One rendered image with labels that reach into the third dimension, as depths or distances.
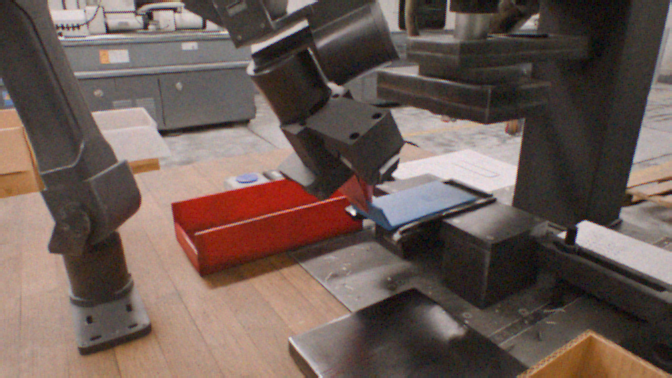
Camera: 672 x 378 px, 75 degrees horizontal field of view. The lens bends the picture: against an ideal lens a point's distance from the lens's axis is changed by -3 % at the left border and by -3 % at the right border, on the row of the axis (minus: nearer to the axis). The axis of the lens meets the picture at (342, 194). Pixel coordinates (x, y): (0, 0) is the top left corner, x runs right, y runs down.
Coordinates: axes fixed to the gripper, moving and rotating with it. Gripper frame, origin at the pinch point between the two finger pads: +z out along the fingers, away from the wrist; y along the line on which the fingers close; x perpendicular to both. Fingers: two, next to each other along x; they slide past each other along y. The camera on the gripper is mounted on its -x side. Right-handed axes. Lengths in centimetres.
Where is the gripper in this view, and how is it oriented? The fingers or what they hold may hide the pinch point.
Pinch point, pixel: (363, 204)
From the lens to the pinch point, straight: 51.1
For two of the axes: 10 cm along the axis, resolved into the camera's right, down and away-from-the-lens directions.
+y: 7.1, -6.6, 2.4
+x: -5.6, -3.2, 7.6
